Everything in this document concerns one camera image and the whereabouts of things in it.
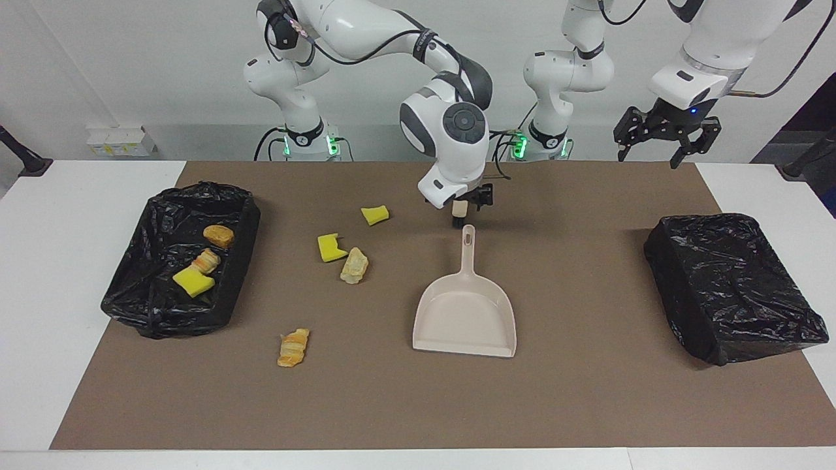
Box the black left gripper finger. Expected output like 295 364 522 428
613 106 654 162
669 116 723 170

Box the beige plastic dustpan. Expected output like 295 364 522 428
412 225 517 358

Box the pale toy bread chunk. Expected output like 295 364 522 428
340 247 370 285

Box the notched yellow sponge piece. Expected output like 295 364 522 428
317 233 349 263

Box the bin with black bag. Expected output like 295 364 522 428
101 182 262 339
644 213 830 366

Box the black stand pole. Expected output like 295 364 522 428
0 125 54 178
782 127 836 180

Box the dark background panel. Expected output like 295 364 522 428
751 70 836 219

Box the brown table mat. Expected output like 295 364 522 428
50 161 836 451

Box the black base power cable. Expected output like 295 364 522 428
253 126 289 162
475 127 523 180

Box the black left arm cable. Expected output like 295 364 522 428
598 0 836 99

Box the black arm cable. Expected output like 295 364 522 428
261 0 432 66
598 0 836 99

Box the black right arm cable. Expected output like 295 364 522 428
261 0 432 66

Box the white wall socket box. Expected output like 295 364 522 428
87 126 157 157

